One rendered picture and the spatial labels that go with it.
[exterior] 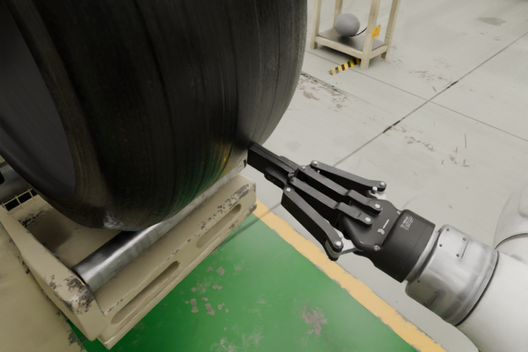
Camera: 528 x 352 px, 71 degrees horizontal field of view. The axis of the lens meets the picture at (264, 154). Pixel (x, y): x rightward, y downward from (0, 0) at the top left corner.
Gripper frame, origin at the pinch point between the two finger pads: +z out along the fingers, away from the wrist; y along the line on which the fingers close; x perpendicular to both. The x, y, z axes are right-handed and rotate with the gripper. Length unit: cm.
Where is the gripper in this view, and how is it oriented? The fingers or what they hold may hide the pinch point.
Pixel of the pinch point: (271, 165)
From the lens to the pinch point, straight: 48.4
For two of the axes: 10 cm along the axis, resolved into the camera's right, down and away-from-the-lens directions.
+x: -1.0, 7.3, 6.8
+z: -7.9, -4.7, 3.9
